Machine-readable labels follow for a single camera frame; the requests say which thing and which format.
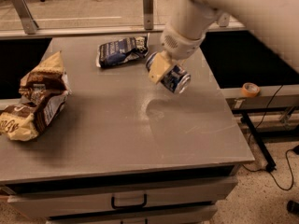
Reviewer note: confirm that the brown and cream snack bag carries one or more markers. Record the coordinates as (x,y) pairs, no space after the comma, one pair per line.
(44,91)

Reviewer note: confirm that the metal railing bracket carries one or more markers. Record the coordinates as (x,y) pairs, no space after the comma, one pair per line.
(224,20)
(148,14)
(28,23)

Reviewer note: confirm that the metal railing bar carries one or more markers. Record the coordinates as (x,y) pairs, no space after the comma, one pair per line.
(85,31)

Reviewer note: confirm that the left metal railing bracket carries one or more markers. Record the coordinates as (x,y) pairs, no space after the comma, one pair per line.
(28,23)

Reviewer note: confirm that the blue pepsi can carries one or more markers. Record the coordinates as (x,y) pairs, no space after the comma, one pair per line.
(176,80)

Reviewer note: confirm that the middle metal railing bracket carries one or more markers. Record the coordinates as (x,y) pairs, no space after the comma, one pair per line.
(148,14)

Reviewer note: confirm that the right metal railing bracket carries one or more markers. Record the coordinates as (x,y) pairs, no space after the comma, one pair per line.
(224,20)

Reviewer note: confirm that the orange tape roll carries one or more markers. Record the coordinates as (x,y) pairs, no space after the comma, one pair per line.
(250,90)

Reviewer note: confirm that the blue crumpled chip bag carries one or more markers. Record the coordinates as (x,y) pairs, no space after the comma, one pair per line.
(121,51)

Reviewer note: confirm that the black drawer handle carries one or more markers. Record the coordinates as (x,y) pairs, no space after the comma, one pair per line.
(129,202)

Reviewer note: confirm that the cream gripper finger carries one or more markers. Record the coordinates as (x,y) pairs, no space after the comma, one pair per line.
(161,64)

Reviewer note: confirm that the lower grey drawer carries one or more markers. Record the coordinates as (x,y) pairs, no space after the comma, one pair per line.
(181,215)

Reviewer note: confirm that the upper grey drawer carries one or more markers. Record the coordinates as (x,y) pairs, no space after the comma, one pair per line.
(97,200)

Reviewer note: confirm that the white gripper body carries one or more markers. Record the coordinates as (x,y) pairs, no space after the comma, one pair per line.
(179,47)

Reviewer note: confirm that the grey drawer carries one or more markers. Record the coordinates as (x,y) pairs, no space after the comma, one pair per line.
(181,215)
(97,200)

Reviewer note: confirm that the black table leg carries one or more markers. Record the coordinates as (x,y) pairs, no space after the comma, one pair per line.
(270,166)

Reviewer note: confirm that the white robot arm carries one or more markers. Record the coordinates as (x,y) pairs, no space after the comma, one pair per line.
(274,22)

